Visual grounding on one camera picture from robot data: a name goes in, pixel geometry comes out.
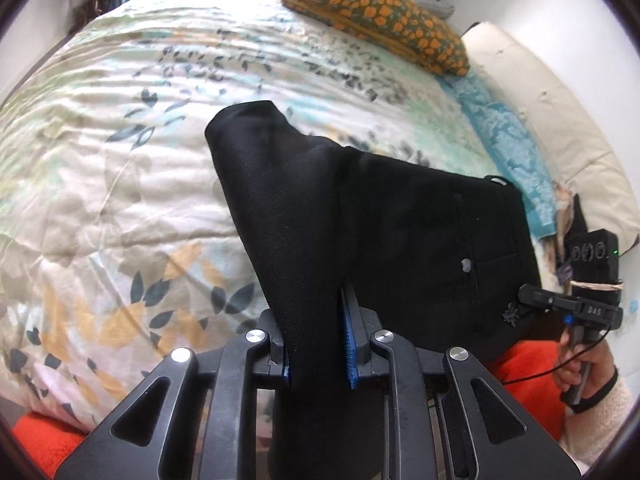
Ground white padded headboard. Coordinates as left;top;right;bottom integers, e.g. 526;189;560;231
460;22;640;256

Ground teal patterned cloth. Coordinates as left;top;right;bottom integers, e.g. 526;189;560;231
437;72;558;238

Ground person's right hand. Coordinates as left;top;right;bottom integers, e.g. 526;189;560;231
556;329;620;415

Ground orange fleece cloth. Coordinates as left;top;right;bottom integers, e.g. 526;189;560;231
10;342;576;478

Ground grey cloth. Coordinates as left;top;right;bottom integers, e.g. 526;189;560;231
407;0;456;18

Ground black pants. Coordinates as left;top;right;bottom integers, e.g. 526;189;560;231
205;101;543;480

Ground brown patterned cloth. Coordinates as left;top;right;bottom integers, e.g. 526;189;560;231
552;182;577;266

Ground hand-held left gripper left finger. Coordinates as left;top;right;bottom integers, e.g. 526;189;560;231
54;309;292;480

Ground thin black cable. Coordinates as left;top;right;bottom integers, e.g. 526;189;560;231
501;327;608;388

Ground person's right forearm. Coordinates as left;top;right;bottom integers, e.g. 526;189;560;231
559;372;637;467

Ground floral printed bedspread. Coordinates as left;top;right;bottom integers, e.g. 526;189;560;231
0;0;566;433

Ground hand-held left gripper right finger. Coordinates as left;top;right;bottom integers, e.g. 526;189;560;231
340;285;583;480

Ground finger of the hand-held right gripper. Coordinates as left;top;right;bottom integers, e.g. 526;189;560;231
518;284;577;314

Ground orange floral pillow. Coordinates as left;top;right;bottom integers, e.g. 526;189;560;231
280;0;471;78

